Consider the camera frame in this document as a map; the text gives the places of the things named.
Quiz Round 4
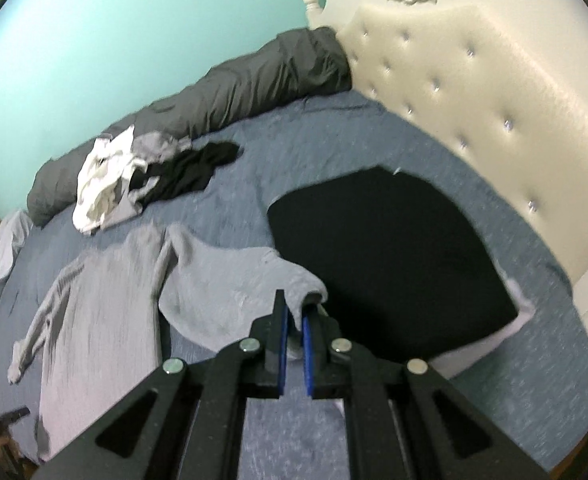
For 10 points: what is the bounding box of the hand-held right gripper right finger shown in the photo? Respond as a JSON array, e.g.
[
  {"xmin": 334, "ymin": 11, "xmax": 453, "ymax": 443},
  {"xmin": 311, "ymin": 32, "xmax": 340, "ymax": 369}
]
[{"xmin": 300, "ymin": 304, "xmax": 554, "ymax": 480}]

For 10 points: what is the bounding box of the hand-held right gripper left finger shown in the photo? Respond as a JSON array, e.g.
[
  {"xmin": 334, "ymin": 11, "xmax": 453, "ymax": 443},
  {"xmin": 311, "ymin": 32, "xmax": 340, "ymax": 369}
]
[{"xmin": 31, "ymin": 289, "xmax": 289, "ymax": 480}]

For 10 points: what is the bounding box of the black garment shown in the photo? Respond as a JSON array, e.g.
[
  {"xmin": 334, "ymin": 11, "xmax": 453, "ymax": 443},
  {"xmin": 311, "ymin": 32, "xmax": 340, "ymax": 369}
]
[
  {"xmin": 129, "ymin": 141, "xmax": 241, "ymax": 206},
  {"xmin": 266, "ymin": 166, "xmax": 521, "ymax": 363}
]

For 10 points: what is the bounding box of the grey sweater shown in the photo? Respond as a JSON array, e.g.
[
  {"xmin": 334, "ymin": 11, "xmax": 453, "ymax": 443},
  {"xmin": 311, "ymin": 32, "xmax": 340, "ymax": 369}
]
[{"xmin": 6, "ymin": 222, "xmax": 330, "ymax": 466}]

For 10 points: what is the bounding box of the bed with blue sheet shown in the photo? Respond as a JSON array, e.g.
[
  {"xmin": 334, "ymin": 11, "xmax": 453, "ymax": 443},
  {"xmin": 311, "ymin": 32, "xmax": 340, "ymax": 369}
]
[{"xmin": 0, "ymin": 90, "xmax": 588, "ymax": 476}]

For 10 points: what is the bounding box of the folded light grey garment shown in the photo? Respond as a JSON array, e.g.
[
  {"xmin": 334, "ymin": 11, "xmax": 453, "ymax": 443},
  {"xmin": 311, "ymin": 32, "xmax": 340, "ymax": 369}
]
[{"xmin": 424, "ymin": 280, "xmax": 537, "ymax": 368}]

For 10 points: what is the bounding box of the white garment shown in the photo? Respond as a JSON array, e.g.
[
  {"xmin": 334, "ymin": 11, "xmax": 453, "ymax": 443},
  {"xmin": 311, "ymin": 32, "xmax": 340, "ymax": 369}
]
[{"xmin": 71, "ymin": 125, "xmax": 147, "ymax": 235}]

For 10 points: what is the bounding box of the dark grey rolled duvet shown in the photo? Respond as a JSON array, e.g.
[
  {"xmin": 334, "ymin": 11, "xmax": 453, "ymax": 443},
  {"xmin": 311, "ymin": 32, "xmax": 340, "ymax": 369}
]
[{"xmin": 26, "ymin": 26, "xmax": 353, "ymax": 228}]

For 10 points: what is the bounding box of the cream tufted headboard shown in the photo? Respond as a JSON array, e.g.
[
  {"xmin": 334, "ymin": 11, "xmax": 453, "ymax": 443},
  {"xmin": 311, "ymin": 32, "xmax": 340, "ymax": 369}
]
[{"xmin": 319, "ymin": 0, "xmax": 588, "ymax": 331}]

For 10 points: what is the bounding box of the cream bedpost finial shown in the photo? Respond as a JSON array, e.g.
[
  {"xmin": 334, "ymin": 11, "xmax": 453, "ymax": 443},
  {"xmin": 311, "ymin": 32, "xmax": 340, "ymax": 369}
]
[{"xmin": 298, "ymin": 0, "xmax": 326, "ymax": 31}]

